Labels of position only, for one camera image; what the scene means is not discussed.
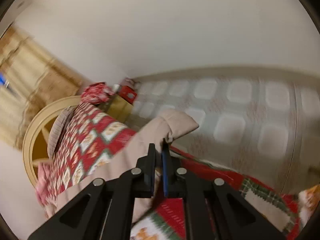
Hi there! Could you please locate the beige quilted puffer jacket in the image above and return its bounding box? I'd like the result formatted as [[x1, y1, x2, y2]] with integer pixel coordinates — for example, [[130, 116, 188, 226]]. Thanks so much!
[[43, 103, 199, 218]]

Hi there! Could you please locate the red patchwork bear bedspread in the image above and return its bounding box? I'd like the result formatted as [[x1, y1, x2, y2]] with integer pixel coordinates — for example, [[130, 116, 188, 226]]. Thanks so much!
[[36, 103, 319, 239]]

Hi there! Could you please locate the cream arched wooden headboard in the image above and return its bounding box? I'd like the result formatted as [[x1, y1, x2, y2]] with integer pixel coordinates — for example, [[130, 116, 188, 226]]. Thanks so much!
[[22, 95, 80, 186]]

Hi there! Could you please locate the striped pillow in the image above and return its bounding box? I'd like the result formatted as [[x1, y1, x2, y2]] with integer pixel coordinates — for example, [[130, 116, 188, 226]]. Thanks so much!
[[47, 106, 76, 159]]

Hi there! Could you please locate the red floral cloth bundle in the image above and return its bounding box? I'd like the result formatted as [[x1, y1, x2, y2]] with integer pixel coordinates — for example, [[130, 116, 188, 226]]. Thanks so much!
[[80, 82, 115, 105]]

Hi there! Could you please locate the red box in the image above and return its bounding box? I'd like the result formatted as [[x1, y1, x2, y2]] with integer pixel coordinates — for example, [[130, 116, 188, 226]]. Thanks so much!
[[117, 77, 137, 104]]

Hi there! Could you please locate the right beige patterned curtain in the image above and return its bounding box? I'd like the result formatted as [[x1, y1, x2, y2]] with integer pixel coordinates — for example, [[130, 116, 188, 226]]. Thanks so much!
[[1, 26, 83, 150]]

